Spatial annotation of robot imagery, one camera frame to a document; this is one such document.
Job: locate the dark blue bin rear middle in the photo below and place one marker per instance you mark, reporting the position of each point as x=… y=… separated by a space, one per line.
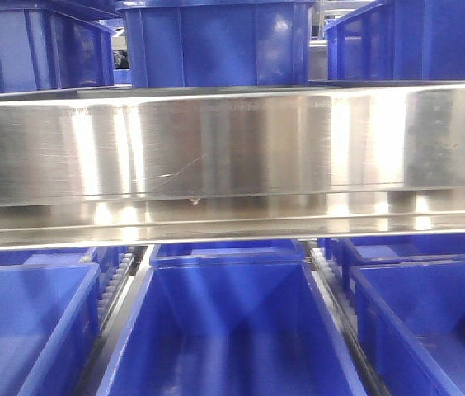
x=227 y=252

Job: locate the dark blue bin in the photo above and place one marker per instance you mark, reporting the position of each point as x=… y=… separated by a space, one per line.
x=227 y=252
x=217 y=43
x=48 y=325
x=240 y=329
x=398 y=40
x=344 y=253
x=46 y=45
x=411 y=325

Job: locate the dark blue bin lower middle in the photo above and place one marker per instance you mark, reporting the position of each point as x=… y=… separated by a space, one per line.
x=240 y=329

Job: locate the dark blue bin upper middle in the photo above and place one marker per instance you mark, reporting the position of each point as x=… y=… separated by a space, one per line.
x=217 y=43

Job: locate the dark blue bin rear right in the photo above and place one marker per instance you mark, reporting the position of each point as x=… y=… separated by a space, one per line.
x=344 y=253

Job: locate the white roller track right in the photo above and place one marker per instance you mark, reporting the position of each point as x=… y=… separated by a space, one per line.
x=332 y=292

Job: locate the dark blue bin upper right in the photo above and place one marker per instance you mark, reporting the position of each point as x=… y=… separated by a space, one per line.
x=398 y=40

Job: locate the dark blue bin lower right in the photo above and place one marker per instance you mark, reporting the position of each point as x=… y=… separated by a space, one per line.
x=411 y=325

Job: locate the dark blue bin lower left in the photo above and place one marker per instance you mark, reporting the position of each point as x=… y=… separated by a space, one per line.
x=48 y=325

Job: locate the dark blue bin upper left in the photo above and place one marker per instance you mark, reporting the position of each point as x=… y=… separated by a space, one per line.
x=46 y=45

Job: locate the stainless steel shelf rail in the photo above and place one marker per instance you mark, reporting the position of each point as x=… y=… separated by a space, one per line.
x=117 y=165

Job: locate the steel divider rail left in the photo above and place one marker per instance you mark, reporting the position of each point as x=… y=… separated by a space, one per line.
x=116 y=305

